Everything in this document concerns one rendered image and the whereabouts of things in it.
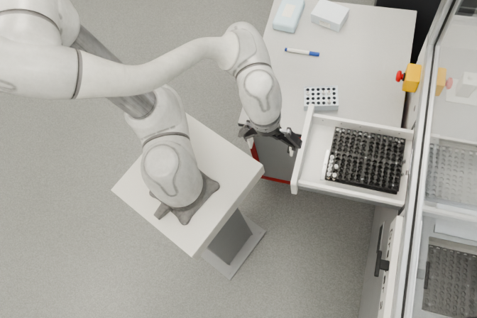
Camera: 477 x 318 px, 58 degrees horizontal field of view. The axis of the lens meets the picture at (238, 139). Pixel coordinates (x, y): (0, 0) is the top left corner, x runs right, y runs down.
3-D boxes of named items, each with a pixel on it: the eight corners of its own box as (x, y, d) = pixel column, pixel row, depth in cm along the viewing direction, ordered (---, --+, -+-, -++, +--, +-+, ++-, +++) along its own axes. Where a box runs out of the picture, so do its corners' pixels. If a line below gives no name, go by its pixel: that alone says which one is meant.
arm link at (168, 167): (160, 214, 140) (136, 195, 120) (152, 163, 148) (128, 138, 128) (209, 201, 140) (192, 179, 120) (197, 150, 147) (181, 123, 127)
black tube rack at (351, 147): (324, 182, 142) (325, 176, 136) (333, 134, 148) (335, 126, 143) (395, 196, 137) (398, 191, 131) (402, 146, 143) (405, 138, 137)
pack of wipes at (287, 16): (294, 34, 177) (294, 27, 173) (272, 29, 179) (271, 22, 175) (305, 6, 182) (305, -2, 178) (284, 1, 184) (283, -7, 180)
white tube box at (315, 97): (304, 111, 162) (304, 106, 159) (304, 91, 165) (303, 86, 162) (338, 110, 160) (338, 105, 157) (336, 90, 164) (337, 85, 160)
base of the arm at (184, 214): (140, 202, 149) (134, 197, 144) (184, 155, 154) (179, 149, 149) (177, 236, 142) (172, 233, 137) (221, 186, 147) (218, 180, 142)
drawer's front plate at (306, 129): (291, 194, 144) (289, 184, 134) (309, 117, 154) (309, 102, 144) (296, 195, 144) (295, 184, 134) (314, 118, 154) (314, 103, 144)
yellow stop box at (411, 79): (399, 91, 151) (403, 80, 145) (402, 73, 154) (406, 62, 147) (414, 93, 150) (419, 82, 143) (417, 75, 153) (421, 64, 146)
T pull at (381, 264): (373, 276, 123) (374, 275, 121) (377, 250, 125) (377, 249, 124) (387, 280, 122) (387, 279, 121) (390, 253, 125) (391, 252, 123)
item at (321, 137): (297, 189, 143) (297, 183, 137) (313, 120, 152) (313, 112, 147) (426, 216, 134) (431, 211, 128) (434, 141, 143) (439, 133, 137)
